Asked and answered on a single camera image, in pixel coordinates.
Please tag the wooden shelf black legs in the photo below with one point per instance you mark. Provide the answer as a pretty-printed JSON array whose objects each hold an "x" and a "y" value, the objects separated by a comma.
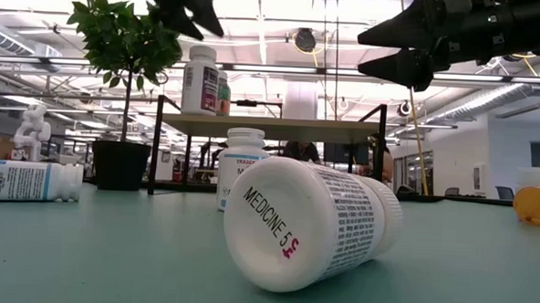
[{"x": 275, "y": 129}]

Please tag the potted green plant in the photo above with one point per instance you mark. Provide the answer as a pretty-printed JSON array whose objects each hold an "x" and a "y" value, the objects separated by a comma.
[{"x": 124, "y": 44}]

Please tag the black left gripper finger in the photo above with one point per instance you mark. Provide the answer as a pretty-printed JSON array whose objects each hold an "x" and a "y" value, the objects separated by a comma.
[
  {"x": 208, "y": 7},
  {"x": 171, "y": 5}
]

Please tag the white bottle blue label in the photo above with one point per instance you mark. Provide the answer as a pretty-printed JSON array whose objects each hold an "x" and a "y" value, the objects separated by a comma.
[
  {"x": 239, "y": 164},
  {"x": 22, "y": 182}
]

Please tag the black aluminium rig frame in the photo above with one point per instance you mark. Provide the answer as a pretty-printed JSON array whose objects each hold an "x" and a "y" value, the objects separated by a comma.
[{"x": 432, "y": 198}]

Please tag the white bottle purple label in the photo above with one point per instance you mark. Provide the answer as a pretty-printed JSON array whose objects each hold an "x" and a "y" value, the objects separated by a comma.
[{"x": 195, "y": 84}]

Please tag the orange pill vial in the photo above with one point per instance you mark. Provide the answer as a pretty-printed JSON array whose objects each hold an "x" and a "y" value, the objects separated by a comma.
[{"x": 539, "y": 206}]

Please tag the clear jar flower label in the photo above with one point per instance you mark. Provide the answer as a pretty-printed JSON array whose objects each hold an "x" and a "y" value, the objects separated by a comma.
[{"x": 224, "y": 97}]

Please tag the black background robot arm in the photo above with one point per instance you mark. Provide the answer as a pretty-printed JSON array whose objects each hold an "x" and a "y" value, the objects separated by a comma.
[{"x": 204, "y": 153}]

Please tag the white Medicine 5 bottle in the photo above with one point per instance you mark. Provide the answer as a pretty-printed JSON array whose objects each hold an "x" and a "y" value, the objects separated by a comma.
[{"x": 294, "y": 225}]

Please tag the dark office chair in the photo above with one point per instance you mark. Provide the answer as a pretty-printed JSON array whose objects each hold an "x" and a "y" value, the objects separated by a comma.
[{"x": 505, "y": 193}]

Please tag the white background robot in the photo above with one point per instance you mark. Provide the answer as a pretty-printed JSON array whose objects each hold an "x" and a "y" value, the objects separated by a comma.
[{"x": 32, "y": 129}]

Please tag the silver ceiling air duct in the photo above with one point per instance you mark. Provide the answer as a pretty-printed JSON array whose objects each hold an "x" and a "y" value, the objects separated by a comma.
[
  {"x": 482, "y": 103},
  {"x": 5, "y": 41}
]

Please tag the person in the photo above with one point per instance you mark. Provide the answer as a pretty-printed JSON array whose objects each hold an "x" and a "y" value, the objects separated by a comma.
[{"x": 301, "y": 152}]

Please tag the black monitor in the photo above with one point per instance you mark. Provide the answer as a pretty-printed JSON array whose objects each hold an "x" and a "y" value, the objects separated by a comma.
[{"x": 343, "y": 153}]

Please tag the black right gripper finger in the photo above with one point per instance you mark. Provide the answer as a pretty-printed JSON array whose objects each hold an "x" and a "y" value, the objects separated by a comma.
[
  {"x": 407, "y": 29},
  {"x": 406, "y": 66}
]

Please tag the green table mat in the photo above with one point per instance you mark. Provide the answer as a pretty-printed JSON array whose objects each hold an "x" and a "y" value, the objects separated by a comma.
[{"x": 110, "y": 254}]

